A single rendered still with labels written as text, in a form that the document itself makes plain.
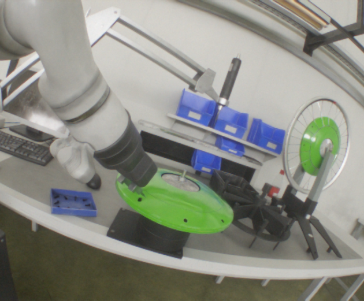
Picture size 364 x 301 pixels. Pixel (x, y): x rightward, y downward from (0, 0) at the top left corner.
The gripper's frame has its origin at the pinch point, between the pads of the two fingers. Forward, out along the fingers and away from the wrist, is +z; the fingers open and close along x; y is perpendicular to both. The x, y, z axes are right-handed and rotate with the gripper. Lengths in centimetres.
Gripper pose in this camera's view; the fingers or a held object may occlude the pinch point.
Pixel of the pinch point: (141, 194)
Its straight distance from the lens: 41.6
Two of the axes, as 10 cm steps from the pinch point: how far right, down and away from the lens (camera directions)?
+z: 2.2, 5.5, 8.0
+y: 5.7, -7.5, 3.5
